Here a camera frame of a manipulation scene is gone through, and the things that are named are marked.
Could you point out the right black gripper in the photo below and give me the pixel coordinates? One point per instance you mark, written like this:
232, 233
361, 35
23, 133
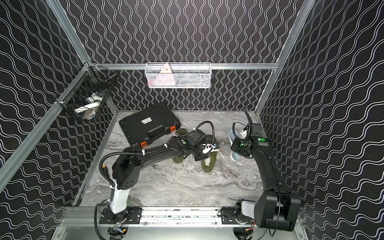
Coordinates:
235, 147

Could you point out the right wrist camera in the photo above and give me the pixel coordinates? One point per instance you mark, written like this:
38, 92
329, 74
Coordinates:
252, 131

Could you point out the aluminium front rail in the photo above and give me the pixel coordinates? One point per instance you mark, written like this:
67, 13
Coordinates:
146, 217

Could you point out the pink triangular card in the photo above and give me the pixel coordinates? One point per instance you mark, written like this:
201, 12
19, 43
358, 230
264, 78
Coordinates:
165, 77

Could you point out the black plastic tool case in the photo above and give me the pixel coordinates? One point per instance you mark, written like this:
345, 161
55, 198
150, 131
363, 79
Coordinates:
147, 125

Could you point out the black wire wall basket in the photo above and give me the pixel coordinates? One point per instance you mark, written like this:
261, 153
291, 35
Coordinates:
98, 80

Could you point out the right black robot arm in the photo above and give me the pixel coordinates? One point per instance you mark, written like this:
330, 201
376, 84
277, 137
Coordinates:
277, 208

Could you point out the green canvas shoe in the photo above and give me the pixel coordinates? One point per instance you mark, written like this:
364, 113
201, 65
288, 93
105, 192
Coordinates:
209, 162
180, 157

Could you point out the white items in black basket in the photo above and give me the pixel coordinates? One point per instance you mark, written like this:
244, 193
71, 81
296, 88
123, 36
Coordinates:
89, 109

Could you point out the white wire wall basket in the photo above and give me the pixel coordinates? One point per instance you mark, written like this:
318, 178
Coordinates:
188, 75

